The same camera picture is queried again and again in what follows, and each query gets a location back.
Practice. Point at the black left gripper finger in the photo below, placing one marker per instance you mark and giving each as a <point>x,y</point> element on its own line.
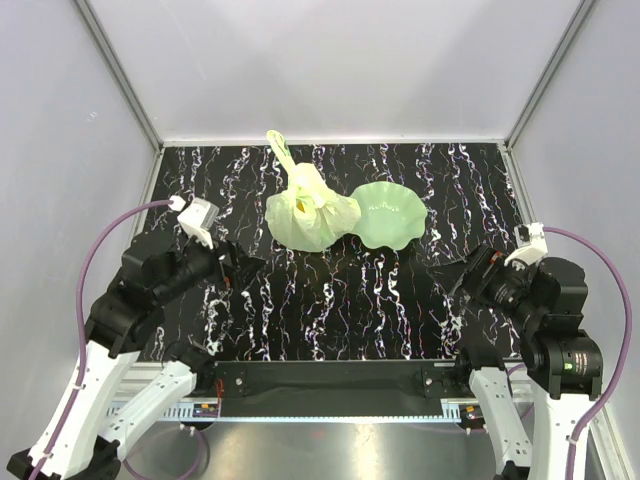
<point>240,259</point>
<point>242,276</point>

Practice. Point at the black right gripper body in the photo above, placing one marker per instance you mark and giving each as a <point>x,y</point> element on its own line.
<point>500,285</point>

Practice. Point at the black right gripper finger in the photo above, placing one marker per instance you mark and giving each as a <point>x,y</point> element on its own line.
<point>442,290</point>
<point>454,270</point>

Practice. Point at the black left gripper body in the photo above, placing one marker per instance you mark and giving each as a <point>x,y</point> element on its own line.
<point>198,263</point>

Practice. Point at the light green plastic bag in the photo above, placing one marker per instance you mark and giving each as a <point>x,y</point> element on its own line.
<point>327,216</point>

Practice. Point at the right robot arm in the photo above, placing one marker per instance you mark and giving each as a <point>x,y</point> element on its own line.
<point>543,297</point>

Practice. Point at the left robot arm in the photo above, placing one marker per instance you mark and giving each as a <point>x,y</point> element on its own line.
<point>83,441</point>

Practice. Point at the light green wavy bowl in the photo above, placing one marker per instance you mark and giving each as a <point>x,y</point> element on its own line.
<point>392,215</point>

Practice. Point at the black marble pattern mat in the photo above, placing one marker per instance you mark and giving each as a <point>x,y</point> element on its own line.
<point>348,302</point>

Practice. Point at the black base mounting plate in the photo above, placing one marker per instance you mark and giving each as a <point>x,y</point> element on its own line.
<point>323,389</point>

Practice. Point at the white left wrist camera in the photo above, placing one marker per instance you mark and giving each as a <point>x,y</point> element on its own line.
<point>196,218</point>

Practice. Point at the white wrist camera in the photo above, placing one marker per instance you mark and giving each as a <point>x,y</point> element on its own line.
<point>196,218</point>
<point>527,245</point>

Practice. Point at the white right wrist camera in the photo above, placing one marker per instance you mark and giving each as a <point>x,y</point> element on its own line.
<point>527,245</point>

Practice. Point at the white slotted cable duct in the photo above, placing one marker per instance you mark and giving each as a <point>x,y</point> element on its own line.
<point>183,411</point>

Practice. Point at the aluminium frame rail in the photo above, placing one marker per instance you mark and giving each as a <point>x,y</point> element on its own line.
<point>98,34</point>

